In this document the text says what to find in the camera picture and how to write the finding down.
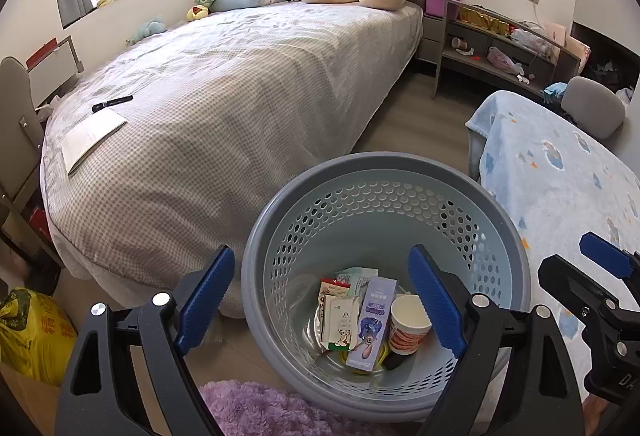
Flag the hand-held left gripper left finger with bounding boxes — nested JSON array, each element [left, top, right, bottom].
[[54, 244, 236, 436]]

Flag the light blue printed blanket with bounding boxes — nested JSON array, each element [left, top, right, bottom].
[[466, 89, 640, 367]]

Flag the white paper sheet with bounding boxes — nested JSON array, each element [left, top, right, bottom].
[[61, 108, 128, 175]]

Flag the purple fluffy rug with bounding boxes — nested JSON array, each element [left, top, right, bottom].
[[197, 380, 401, 436]]

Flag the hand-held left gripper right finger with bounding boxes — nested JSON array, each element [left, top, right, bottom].
[[407, 244, 586, 436]]

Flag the grey wooden board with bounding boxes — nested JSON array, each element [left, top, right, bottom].
[[0, 56, 47, 267]]

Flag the light blue wet wipes packet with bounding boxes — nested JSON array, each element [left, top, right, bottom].
[[336, 267, 379, 291]]

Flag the pink plastic bag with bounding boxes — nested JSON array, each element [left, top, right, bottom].
[[487, 46, 526, 74]]

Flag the grey perforated plastic basket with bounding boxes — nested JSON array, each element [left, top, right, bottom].
[[241, 152, 532, 422]]

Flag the yellow plastic bag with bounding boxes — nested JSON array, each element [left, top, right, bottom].
[[0, 287, 78, 387]]

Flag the red paper cup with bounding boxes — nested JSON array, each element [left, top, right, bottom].
[[387, 294, 433, 357]]

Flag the gold foil packets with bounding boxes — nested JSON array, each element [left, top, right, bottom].
[[457, 6, 511, 34]]

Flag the clear plastic bag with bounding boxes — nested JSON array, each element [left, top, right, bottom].
[[510, 23, 556, 56]]

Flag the grey nightstand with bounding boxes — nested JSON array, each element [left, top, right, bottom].
[[415, 13, 443, 66]]

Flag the white cartoon print packet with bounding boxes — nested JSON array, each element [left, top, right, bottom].
[[320, 296, 361, 353]]

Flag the pink card box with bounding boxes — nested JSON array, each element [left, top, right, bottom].
[[542, 20, 591, 61]]

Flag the grey chair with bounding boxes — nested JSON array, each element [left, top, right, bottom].
[[560, 76, 627, 140]]

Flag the white framed panel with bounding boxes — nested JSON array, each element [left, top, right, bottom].
[[25, 36, 83, 104]]

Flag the blue cloth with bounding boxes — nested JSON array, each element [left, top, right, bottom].
[[542, 82, 568, 104]]

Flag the grey desk shelf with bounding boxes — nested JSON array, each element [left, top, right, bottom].
[[432, 0, 583, 99]]

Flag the pink storage box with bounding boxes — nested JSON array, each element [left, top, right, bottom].
[[424, 0, 463, 20]]

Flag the red and cream snack wrapper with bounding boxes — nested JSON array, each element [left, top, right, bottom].
[[317, 277, 352, 311]]

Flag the purple cardboard box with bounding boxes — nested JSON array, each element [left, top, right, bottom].
[[345, 277, 398, 374]]

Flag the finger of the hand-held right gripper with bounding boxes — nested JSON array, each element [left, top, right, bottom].
[[580, 232, 640, 297], [537, 254, 629, 345]]

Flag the black pen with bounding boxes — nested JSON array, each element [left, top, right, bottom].
[[91, 94, 134, 113]]

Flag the blue plush toy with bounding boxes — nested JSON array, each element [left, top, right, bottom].
[[126, 16, 167, 46]]

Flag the grey bed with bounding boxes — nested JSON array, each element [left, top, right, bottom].
[[40, 0, 432, 319]]

